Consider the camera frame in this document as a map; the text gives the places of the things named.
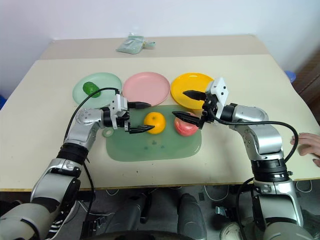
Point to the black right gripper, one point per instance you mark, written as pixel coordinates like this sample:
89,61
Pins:
209,110

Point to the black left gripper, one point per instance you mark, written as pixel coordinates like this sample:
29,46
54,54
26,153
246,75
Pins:
124,121

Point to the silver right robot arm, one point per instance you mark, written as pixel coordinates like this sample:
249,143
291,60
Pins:
265,140

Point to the dark curved robot base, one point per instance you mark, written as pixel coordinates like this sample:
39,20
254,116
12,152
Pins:
140,235

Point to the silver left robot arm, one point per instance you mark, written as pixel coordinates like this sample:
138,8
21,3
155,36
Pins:
80,130

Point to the yellow plate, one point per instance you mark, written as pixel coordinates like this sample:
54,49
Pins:
185,82

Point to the pink plate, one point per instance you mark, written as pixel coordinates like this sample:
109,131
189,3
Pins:
146,86

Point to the green plate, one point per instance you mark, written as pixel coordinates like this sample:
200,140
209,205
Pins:
107,82

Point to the person's bare hand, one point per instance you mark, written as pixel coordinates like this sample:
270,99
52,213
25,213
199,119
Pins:
308,145

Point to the orange fruit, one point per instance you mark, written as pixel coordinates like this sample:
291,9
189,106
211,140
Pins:
158,121

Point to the pink peach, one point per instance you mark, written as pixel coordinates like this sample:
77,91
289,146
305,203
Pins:
186,130

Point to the translucent green mat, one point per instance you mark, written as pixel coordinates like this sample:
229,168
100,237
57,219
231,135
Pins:
150,150

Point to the green pepper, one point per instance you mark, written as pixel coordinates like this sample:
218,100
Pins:
90,88

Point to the mint green plastic bag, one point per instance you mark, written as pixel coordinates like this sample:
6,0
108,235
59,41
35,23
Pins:
130,45

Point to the blue plastic stool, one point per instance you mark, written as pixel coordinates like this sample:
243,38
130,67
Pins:
290,76

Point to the metal caster wheel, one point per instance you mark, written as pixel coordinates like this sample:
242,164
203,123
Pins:
222,210
98,223

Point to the brown wooden furniture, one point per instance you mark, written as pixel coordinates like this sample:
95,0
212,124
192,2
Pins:
310,77

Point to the black white striped shoe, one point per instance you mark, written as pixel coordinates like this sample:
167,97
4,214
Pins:
58,222

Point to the blue plastic object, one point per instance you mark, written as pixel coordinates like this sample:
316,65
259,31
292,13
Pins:
2,102

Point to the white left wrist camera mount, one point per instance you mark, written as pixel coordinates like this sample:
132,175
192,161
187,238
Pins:
120,103

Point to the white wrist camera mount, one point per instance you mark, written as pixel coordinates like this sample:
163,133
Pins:
220,91
120,103

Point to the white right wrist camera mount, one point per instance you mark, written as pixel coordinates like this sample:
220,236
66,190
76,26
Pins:
220,91

